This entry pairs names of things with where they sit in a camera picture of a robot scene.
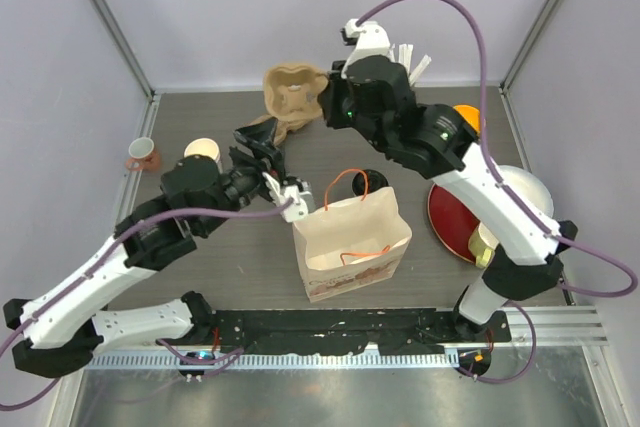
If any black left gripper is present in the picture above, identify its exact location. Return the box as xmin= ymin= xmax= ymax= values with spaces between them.
xmin=197 ymin=118 xmax=287 ymax=237

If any brown cardboard cup carrier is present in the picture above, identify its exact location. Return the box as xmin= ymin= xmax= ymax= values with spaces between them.
xmin=263 ymin=63 xmax=328 ymax=122
xmin=249 ymin=114 xmax=312 ymax=146

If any black cup lid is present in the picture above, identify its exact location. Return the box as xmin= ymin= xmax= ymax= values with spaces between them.
xmin=351 ymin=169 xmax=389 ymax=196

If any paper bag with orange handles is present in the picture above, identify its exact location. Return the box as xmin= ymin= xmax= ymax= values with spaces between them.
xmin=293 ymin=169 xmax=412 ymax=303

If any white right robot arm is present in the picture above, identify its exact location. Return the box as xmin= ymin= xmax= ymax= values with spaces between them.
xmin=318 ymin=55 xmax=578 ymax=342

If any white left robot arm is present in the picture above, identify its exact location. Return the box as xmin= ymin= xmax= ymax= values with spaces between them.
xmin=3 ymin=118 xmax=284 ymax=379

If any stack of white paper cups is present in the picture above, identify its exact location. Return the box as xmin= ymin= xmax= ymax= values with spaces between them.
xmin=184 ymin=138 xmax=222 ymax=170

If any small pink ceramic teacup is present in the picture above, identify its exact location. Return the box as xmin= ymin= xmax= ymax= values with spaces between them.
xmin=125 ymin=137 xmax=162 ymax=172

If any orange bowl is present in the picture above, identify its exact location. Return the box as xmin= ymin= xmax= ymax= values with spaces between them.
xmin=454 ymin=104 xmax=483 ymax=133

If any red round tray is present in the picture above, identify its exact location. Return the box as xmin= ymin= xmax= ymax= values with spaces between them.
xmin=426 ymin=184 xmax=480 ymax=265

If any yellow mug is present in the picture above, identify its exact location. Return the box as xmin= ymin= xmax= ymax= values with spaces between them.
xmin=468 ymin=223 xmax=499 ymax=269

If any white paper plate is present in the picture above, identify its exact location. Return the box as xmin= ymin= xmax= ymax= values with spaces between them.
xmin=500 ymin=165 xmax=554 ymax=218

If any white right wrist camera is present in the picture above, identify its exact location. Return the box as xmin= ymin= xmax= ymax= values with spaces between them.
xmin=341 ymin=19 xmax=391 ymax=66

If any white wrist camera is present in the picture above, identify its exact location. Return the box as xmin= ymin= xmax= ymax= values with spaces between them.
xmin=263 ymin=173 xmax=316 ymax=223
xmin=341 ymin=19 xmax=391 ymax=66

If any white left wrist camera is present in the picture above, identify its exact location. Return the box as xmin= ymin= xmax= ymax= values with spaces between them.
xmin=263 ymin=173 xmax=316 ymax=223

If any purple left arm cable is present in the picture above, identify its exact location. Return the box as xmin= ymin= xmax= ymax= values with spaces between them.
xmin=0 ymin=201 xmax=296 ymax=408

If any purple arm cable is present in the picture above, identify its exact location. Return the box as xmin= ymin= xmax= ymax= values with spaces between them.
xmin=357 ymin=0 xmax=639 ymax=388
xmin=0 ymin=201 xmax=296 ymax=408

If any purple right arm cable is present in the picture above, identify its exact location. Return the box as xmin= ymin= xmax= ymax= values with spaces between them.
xmin=357 ymin=0 xmax=639 ymax=388

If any perforated cable duct rail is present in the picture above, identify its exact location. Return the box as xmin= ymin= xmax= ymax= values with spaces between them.
xmin=86 ymin=349 xmax=459 ymax=371

